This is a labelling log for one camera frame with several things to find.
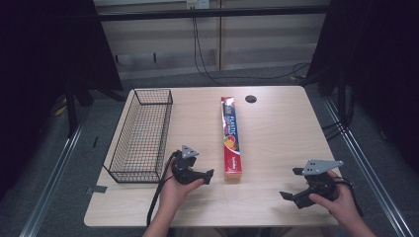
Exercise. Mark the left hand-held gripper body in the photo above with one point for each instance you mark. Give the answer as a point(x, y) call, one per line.
point(184, 171)

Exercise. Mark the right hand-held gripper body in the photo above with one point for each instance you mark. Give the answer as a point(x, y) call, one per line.
point(321, 184)

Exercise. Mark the red plastic wrap box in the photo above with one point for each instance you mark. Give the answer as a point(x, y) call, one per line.
point(231, 138)

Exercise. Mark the person's left hand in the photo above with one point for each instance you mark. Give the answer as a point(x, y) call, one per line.
point(173, 196)

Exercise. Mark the person's right hand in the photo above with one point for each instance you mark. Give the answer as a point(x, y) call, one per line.
point(342, 204)

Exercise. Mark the grey tape piece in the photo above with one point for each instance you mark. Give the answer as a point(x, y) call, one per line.
point(97, 189)

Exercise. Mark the black metal stand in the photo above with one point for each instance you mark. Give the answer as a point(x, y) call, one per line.
point(70, 108)

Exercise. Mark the dark curtain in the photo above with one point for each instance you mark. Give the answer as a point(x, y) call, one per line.
point(378, 65)
point(49, 65)

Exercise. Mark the black horizontal bar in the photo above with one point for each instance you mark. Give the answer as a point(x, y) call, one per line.
point(210, 13)

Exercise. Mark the metal floor rail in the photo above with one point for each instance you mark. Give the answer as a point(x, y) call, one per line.
point(52, 177)
point(369, 171)

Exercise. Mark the white wall power outlet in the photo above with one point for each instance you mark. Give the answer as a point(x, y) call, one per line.
point(197, 3)

